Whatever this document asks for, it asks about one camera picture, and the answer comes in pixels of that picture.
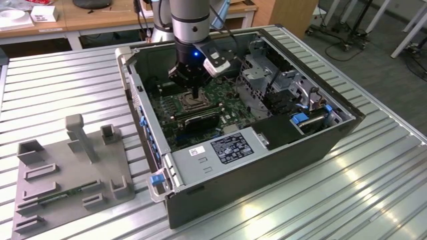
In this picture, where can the CPU with silver top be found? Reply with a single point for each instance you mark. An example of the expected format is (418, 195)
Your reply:
(195, 101)

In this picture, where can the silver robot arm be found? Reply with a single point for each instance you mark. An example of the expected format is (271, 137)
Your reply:
(189, 22)

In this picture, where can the CPU socket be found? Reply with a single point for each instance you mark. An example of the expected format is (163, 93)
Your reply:
(185, 109)

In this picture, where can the green motherboard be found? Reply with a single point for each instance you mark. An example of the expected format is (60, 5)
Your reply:
(233, 107)

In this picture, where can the perforated metal drive cage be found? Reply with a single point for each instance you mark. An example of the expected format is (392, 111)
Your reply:
(255, 75)

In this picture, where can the black graphics card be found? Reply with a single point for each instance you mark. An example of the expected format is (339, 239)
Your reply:
(200, 122)

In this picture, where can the silver chipset heatsink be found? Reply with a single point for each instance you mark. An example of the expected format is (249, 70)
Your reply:
(231, 128)

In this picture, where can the wooden desk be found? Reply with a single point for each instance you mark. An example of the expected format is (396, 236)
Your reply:
(49, 26)
(109, 17)

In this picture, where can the wooden cabinet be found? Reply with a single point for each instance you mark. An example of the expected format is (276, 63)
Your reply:
(289, 15)

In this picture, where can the grey power supply unit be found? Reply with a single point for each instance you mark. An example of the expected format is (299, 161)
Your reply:
(193, 165)

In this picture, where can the blue disk carrier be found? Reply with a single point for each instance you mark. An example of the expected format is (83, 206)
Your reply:
(297, 119)

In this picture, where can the black round base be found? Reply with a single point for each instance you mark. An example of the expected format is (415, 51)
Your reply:
(91, 3)

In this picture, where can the small blue clip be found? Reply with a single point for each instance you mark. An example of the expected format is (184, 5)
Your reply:
(327, 108)

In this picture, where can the blue case latch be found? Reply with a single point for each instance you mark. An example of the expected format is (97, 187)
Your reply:
(156, 180)

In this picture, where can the black PC case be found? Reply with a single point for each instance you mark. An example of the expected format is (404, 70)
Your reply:
(249, 180)

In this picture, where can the white cardboard box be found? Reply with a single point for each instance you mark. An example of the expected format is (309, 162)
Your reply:
(44, 12)

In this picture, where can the black wheeled stand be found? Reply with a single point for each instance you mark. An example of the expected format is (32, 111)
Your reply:
(355, 35)

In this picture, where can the red packet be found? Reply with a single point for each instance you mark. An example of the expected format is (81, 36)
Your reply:
(36, 1)

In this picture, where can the grey parts rack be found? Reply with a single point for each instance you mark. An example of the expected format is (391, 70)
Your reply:
(67, 172)

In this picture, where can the green RAM stick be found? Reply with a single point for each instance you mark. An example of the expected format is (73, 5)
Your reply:
(63, 195)

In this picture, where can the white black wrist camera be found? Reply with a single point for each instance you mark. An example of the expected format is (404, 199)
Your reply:
(215, 61)

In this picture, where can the silver disk bay frame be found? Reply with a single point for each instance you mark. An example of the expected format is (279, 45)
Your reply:
(301, 86)

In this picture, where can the white table frame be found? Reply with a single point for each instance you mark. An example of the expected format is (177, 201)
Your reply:
(377, 17)
(407, 37)

